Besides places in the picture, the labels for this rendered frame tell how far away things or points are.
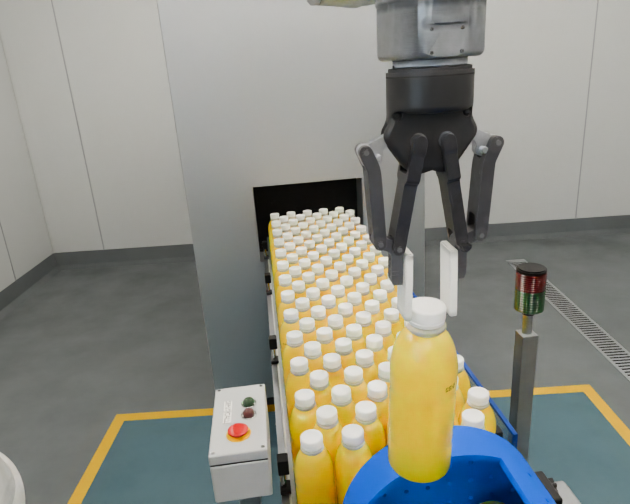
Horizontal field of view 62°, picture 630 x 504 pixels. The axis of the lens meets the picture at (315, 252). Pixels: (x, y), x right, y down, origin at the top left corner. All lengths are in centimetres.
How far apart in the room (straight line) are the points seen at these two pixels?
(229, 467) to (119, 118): 445
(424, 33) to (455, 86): 5
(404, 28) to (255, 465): 74
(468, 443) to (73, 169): 496
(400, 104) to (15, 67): 515
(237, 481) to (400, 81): 74
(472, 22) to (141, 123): 476
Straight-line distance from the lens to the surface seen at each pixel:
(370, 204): 48
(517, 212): 545
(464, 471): 82
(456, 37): 45
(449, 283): 53
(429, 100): 45
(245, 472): 98
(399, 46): 45
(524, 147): 533
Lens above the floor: 170
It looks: 19 degrees down
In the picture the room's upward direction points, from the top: 4 degrees counter-clockwise
